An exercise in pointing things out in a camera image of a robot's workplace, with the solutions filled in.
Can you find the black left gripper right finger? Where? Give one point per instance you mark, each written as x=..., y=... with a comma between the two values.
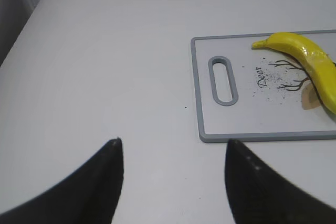
x=258, y=194

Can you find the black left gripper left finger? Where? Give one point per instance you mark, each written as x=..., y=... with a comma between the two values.
x=88, y=195

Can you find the yellow plastic banana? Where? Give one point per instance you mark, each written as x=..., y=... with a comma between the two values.
x=315, y=62

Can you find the white grey cutting board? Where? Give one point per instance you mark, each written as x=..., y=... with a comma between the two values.
x=254, y=94

